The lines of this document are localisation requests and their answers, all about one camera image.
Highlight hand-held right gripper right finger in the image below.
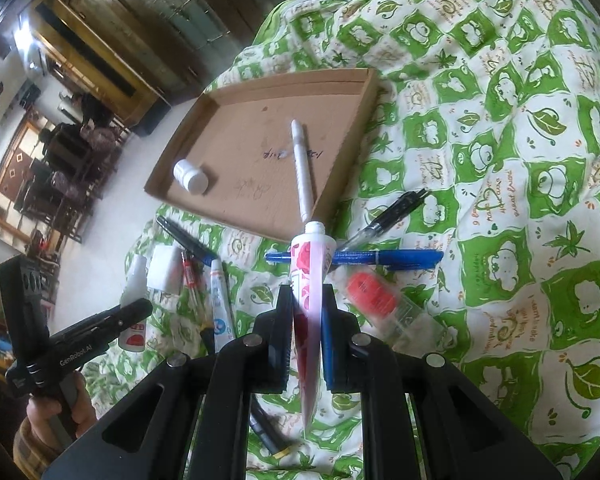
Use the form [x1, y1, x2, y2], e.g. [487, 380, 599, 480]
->
[320, 285, 563, 480]

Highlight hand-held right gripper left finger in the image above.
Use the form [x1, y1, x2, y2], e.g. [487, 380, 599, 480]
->
[42, 285, 296, 480]

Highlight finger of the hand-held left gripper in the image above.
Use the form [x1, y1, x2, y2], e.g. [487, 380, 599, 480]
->
[49, 298, 153, 357]

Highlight white spray bottle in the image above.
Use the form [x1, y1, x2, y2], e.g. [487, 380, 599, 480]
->
[119, 254, 149, 352]

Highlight white blue ointment tube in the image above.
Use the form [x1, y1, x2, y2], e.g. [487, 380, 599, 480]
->
[208, 260, 237, 352]

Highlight rose print cream tube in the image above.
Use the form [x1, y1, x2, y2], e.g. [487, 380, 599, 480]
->
[289, 221, 337, 438]

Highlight white charger plug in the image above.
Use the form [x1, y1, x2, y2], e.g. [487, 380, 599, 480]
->
[146, 245, 184, 294]

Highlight clear box with red insert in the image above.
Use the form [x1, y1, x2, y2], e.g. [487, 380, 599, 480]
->
[344, 269, 447, 347]

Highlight black tube with yellow end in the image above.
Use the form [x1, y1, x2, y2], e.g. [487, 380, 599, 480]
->
[199, 327, 292, 459]

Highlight cardboard tray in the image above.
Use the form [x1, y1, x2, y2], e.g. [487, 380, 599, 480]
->
[144, 67, 381, 244]

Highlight person's left hand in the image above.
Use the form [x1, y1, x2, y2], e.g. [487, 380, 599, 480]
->
[26, 374, 97, 442]

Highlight dark wooden chairs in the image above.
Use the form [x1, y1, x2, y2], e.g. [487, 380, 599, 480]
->
[22, 157, 108, 247]

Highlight blue marker pen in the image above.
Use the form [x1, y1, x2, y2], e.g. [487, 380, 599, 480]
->
[265, 248, 444, 267]

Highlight clear black gel pen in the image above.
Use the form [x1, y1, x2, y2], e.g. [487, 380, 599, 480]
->
[337, 187, 429, 254]

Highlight small white pill bottle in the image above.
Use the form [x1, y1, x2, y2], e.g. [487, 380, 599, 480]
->
[173, 159, 211, 195]

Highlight white marker pen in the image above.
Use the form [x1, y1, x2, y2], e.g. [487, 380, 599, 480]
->
[290, 120, 315, 224]

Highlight green white printed blanket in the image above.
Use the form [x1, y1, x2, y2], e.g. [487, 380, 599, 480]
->
[82, 0, 600, 480]

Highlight wooden glass cabinet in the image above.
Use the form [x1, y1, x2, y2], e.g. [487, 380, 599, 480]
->
[29, 0, 281, 127]

